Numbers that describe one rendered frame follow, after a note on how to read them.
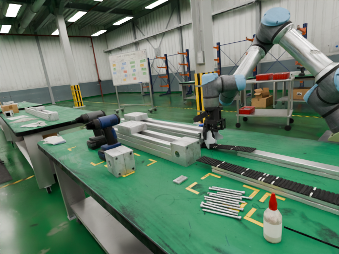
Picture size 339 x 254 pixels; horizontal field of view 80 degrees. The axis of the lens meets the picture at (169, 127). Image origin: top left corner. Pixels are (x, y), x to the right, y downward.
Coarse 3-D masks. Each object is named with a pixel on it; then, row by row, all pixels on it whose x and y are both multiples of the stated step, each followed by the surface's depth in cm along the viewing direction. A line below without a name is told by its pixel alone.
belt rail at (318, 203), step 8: (216, 168) 78; (232, 176) 73; (240, 176) 71; (256, 184) 67; (264, 184) 65; (272, 192) 63; (280, 192) 61; (288, 192) 60; (296, 200) 58; (304, 200) 57; (312, 200) 55; (320, 200) 54; (320, 208) 54; (328, 208) 53; (336, 208) 51
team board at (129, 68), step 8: (112, 56) 673; (120, 56) 660; (128, 56) 646; (136, 56) 633; (144, 56) 620; (112, 64) 682; (120, 64) 668; (128, 64) 654; (136, 64) 640; (144, 64) 627; (112, 72) 691; (120, 72) 677; (128, 72) 662; (136, 72) 648; (144, 72) 635; (112, 80) 700; (120, 80) 686; (128, 80) 671; (136, 80) 657; (144, 80) 643; (128, 104) 705; (136, 104) 689; (144, 104) 674; (152, 104) 659
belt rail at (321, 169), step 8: (240, 152) 91; (256, 152) 86; (264, 152) 85; (264, 160) 83; (272, 160) 81; (280, 160) 78; (288, 160) 76; (296, 160) 75; (304, 160) 75; (296, 168) 75; (304, 168) 73; (312, 168) 71; (320, 168) 69; (328, 168) 68; (336, 168) 67; (328, 176) 68; (336, 176) 66
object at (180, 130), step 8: (128, 120) 153; (144, 120) 150; (152, 120) 142; (152, 128) 131; (160, 128) 125; (168, 128) 119; (176, 128) 117; (184, 128) 120; (192, 128) 115; (200, 128) 111; (176, 136) 116; (184, 136) 111; (192, 136) 106; (200, 136) 105; (200, 144) 106
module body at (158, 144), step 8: (120, 136) 126; (128, 136) 120; (136, 136) 111; (144, 136) 108; (152, 136) 113; (160, 136) 107; (168, 136) 103; (128, 144) 121; (136, 144) 114; (144, 144) 107; (152, 144) 101; (160, 144) 96; (168, 144) 92; (152, 152) 103; (160, 152) 98; (168, 152) 93
